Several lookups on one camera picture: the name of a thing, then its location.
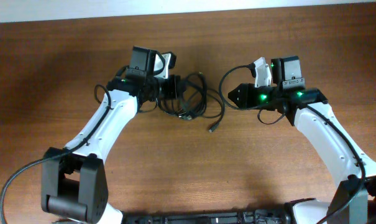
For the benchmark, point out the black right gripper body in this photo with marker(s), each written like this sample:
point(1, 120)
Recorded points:
point(263, 97)

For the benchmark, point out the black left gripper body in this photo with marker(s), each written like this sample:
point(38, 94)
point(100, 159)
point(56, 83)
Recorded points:
point(168, 88)

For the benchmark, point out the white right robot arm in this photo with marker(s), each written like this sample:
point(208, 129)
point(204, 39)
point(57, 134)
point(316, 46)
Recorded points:
point(279, 86)

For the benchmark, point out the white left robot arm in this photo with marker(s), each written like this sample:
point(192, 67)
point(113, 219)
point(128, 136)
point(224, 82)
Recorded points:
point(74, 181)

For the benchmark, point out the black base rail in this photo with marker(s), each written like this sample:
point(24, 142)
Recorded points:
point(206, 217)

